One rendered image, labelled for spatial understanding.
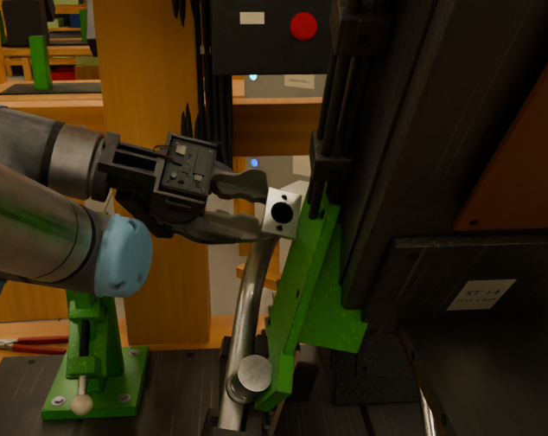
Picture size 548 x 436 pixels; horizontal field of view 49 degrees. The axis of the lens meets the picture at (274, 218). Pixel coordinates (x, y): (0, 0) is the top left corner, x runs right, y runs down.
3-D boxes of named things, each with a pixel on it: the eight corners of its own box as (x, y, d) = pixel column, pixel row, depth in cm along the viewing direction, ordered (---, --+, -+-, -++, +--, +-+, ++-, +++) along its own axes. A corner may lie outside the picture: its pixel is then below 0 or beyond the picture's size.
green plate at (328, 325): (345, 399, 65) (411, 222, 58) (270, 386, 64) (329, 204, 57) (328, 339, 76) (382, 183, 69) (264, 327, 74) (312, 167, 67)
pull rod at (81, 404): (92, 419, 79) (86, 383, 77) (69, 420, 79) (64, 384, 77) (99, 393, 85) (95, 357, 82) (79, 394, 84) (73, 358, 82)
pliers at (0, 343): (75, 340, 106) (75, 334, 105) (65, 357, 101) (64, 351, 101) (-13, 337, 106) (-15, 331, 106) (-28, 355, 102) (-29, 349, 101)
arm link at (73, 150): (51, 202, 66) (72, 138, 69) (93, 213, 67) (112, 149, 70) (44, 174, 59) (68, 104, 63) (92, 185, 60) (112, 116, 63)
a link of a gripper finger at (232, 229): (289, 241, 64) (205, 211, 63) (275, 259, 69) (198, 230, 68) (296, 215, 65) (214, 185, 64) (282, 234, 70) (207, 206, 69)
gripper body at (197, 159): (210, 208, 61) (88, 179, 59) (198, 236, 69) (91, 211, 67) (224, 143, 64) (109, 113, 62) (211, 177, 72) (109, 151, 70)
